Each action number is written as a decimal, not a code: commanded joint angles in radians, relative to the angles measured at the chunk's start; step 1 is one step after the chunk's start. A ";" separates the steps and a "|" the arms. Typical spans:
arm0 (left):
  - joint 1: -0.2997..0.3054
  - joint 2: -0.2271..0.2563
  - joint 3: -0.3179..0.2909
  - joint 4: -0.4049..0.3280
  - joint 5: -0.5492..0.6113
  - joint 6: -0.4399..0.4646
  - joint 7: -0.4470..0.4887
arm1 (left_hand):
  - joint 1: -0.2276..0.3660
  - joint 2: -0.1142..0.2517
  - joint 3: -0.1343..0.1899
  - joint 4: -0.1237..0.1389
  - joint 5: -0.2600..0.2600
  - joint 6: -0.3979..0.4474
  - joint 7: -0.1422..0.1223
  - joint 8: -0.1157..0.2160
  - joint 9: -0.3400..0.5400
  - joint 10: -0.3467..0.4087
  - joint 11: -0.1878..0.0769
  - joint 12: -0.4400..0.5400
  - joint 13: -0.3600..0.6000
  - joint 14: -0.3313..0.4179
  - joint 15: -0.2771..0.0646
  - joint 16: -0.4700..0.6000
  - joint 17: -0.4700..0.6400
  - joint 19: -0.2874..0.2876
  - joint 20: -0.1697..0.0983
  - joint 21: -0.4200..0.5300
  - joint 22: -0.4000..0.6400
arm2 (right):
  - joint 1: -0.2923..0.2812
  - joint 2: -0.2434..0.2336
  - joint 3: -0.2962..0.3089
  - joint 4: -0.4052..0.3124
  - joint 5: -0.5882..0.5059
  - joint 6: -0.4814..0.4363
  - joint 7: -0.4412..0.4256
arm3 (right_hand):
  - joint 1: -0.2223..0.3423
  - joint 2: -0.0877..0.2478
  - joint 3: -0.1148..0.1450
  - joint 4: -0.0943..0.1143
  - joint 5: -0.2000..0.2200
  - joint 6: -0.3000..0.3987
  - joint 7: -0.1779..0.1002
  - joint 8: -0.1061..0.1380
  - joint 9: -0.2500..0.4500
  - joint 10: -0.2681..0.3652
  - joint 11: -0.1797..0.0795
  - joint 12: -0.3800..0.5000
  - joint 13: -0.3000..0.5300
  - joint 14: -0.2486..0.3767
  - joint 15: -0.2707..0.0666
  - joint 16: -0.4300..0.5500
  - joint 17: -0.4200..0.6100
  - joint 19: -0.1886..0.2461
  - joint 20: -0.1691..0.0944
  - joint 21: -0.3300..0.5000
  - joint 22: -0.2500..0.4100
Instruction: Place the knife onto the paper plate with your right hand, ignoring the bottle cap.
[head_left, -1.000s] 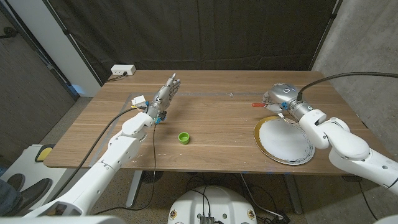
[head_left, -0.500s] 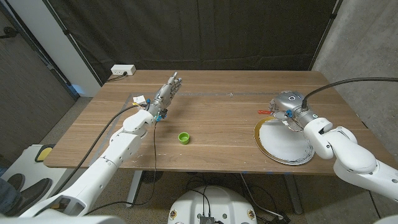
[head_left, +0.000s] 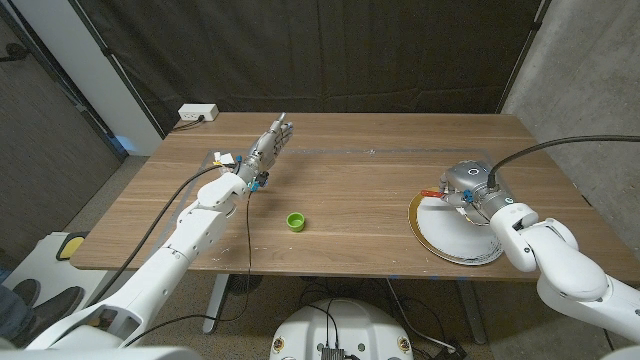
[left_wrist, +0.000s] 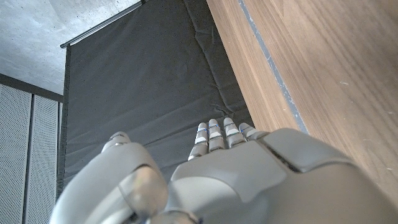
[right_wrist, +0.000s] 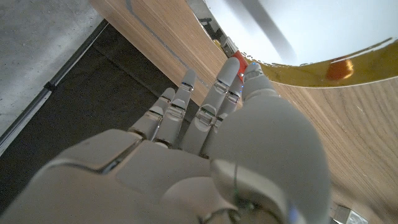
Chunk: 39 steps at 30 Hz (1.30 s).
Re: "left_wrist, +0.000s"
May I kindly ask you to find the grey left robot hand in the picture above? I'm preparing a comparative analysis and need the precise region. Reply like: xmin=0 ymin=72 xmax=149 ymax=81
xmin=49 ymin=117 xmax=398 ymax=224

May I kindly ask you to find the grey tape outline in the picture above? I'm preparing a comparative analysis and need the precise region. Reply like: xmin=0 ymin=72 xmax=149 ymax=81
xmin=238 ymin=0 xmax=310 ymax=135

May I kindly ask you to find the black backdrop cloth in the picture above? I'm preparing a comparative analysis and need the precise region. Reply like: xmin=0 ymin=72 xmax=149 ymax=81
xmin=55 ymin=0 xmax=254 ymax=200

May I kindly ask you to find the metal backdrop stand pole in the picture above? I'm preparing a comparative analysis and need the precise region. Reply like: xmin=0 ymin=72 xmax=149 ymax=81
xmin=60 ymin=0 xmax=147 ymax=49

